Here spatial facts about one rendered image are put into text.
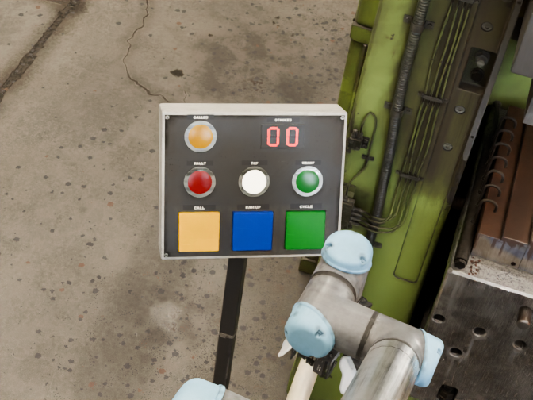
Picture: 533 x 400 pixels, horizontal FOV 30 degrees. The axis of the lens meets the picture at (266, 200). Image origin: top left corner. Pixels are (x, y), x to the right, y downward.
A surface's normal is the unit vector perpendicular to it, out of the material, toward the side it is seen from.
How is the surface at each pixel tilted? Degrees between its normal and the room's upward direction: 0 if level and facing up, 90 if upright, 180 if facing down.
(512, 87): 90
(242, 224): 60
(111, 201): 0
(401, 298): 90
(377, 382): 27
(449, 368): 90
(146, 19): 0
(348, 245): 0
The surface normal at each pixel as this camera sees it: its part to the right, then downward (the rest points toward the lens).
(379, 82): -0.31, 0.66
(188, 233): 0.15, 0.29
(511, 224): 0.11, -0.69
